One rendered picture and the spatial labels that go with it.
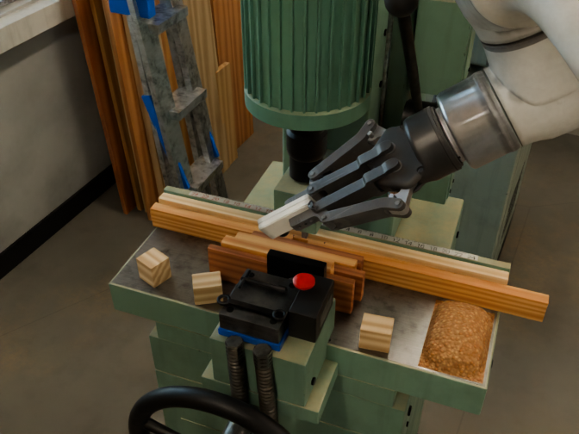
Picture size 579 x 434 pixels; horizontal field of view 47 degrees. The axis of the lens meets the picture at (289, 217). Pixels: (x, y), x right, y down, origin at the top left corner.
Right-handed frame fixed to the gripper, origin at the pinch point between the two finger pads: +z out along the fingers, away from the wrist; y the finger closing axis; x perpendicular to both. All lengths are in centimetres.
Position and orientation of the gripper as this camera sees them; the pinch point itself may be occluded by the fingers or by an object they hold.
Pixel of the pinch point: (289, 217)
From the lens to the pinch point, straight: 77.4
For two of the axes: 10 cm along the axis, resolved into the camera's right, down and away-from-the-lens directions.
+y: -1.8, -8.0, 5.7
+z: -8.4, 4.3, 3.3
